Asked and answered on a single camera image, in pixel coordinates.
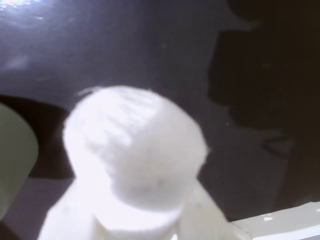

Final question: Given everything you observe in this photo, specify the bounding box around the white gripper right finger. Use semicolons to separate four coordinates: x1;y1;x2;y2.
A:
174;181;241;240

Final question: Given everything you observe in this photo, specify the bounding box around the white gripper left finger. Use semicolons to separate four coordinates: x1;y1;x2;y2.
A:
36;176;114;240

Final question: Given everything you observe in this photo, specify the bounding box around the white gauze roll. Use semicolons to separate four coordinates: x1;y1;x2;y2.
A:
62;84;211;233

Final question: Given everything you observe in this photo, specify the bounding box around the grey metal mug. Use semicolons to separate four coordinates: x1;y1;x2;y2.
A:
0;101;40;221

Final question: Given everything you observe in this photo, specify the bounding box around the black table mat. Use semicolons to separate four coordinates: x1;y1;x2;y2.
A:
0;0;320;240

